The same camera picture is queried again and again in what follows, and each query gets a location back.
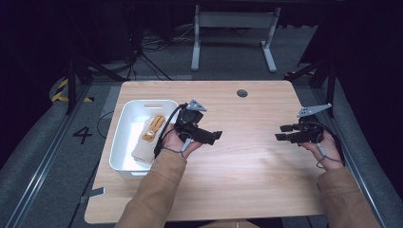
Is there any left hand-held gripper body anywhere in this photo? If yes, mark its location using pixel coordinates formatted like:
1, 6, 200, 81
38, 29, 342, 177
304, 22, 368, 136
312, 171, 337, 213
174, 99, 207, 142

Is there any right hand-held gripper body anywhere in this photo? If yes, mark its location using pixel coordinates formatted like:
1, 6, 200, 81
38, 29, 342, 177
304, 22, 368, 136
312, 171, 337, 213
297, 103, 333, 144

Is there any beige glove with orange fingers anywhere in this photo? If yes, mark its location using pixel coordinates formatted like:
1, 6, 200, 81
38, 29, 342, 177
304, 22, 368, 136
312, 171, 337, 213
131, 115, 166, 165

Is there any white plastic bin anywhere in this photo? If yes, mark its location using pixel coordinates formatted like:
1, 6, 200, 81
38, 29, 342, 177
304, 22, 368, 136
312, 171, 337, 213
108, 99, 180, 181

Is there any person's left hand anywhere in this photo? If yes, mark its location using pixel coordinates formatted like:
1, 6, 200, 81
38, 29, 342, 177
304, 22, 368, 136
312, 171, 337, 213
162, 123, 203, 159

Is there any person's right hand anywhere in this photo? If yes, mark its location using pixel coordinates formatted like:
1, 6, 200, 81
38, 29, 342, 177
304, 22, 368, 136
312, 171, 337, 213
298, 131, 345, 172

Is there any black metal stand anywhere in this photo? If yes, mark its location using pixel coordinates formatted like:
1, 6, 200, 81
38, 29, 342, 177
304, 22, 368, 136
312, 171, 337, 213
284, 60, 336, 118
65, 56, 127, 116

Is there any yellow and black floor tape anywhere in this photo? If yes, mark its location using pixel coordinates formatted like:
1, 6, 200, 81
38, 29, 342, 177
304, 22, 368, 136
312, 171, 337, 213
50, 78, 95, 104

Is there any grey left gripper lanyard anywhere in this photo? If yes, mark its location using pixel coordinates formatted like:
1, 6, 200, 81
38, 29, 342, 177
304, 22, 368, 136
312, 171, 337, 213
161, 138, 193, 159

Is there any grey gripper lanyard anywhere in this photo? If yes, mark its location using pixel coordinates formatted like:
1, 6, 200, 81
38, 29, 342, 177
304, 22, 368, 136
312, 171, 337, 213
161, 138, 193, 159
317, 142, 345, 169

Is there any grey right gripper lanyard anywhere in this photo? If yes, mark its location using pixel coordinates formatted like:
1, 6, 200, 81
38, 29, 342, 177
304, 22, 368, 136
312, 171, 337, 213
317, 142, 345, 169

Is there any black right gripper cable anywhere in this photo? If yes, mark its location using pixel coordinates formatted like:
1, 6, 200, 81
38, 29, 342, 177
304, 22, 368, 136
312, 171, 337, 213
312, 121, 346, 165

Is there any metal floor rail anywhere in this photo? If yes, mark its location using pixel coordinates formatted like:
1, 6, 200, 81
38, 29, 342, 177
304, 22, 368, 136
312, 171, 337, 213
312, 88, 386, 228
4, 85, 93, 228

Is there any bundle of floor cables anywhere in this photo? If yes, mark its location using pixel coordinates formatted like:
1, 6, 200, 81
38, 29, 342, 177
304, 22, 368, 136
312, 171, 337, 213
126, 25, 198, 81

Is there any thin black floor cable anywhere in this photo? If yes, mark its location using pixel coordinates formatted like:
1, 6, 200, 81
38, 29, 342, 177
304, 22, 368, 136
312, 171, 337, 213
96, 110, 115, 140

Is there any grey metal table frame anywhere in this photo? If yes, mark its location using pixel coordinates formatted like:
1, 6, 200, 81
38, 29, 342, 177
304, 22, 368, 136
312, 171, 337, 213
190, 4, 282, 73

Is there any grey table bracket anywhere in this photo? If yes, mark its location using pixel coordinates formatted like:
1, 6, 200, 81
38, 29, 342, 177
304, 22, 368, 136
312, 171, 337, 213
79, 187, 106, 203

